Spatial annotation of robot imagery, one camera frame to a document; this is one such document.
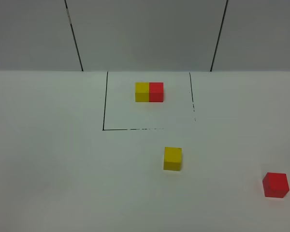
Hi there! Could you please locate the red template cube block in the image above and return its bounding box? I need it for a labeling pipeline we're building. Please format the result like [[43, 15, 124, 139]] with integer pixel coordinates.
[[149, 82, 164, 102]]

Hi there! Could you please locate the yellow template cube block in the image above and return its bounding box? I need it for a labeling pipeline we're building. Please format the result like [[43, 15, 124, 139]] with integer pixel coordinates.
[[135, 82, 149, 102]]

